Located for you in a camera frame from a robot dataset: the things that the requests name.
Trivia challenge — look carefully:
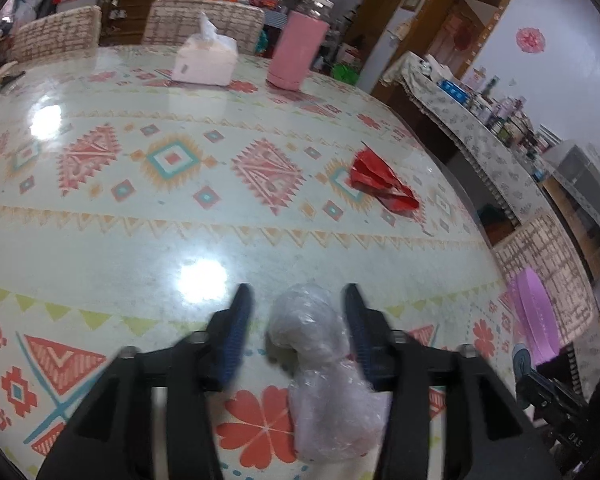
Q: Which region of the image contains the brown wooden door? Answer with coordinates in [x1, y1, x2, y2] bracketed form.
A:
[425, 0, 513, 81]

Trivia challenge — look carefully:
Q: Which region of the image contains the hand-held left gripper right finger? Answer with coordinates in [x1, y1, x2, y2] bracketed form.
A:
[342, 284, 563, 480]

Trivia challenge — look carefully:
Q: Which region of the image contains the purple plastic basket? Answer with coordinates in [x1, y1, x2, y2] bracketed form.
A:
[507, 267, 563, 366]

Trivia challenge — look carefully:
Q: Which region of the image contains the sideboard with patterned cloth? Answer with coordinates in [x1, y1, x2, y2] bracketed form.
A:
[380, 51, 556, 221]

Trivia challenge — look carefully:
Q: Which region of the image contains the pink canister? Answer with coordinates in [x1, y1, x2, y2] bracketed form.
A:
[266, 10, 331, 92]

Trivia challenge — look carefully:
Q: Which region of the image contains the green bag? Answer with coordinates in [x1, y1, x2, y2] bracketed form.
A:
[332, 62, 361, 86]

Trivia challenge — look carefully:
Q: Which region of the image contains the patterned tablecloth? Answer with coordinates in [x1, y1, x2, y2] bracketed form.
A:
[0, 44, 536, 480]

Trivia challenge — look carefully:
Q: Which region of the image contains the clear jar with lid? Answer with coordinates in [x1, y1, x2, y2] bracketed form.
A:
[295, 0, 336, 23]

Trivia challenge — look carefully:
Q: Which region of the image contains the group of bottles and jars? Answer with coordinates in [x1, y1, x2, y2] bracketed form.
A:
[467, 77, 551, 161]

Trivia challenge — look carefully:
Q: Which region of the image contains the blue tissue pack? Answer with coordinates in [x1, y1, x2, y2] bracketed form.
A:
[439, 79, 470, 103]

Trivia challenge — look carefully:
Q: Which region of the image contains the white tissue box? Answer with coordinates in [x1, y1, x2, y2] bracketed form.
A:
[171, 10, 239, 87]

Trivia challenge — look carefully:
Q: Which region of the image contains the red paper-cut wall decoration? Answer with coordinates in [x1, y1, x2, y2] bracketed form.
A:
[515, 27, 547, 55]

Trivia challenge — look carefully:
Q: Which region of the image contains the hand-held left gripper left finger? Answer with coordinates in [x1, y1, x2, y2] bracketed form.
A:
[37, 284, 256, 480]

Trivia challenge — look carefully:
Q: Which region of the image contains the dark wooden sideboard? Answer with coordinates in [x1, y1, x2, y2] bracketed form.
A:
[370, 85, 521, 246]

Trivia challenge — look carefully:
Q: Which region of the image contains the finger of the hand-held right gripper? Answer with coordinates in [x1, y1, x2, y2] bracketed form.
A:
[516, 369, 588, 411]

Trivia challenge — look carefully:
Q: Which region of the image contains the clear plastic bag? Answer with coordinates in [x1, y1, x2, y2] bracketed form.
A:
[265, 282, 391, 463]

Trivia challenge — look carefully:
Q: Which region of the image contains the red crumpled wrapper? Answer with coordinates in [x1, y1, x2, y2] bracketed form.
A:
[349, 147, 421, 218]

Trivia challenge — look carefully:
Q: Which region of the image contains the brown wooden door frame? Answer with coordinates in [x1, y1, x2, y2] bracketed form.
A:
[340, 0, 418, 68]

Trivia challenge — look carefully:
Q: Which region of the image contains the chair with patterned beige cover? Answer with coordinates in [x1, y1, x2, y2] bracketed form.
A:
[11, 5, 103, 63]
[141, 0, 267, 56]
[492, 210, 600, 356]

